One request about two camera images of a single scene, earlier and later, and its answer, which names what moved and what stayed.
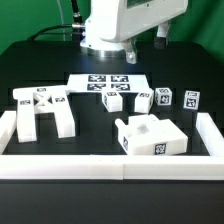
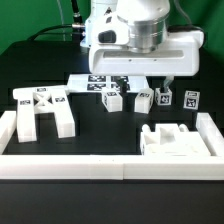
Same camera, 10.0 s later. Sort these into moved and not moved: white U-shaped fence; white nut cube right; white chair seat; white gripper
Moved: white chair seat; white gripper
Not moved: white nut cube right; white U-shaped fence
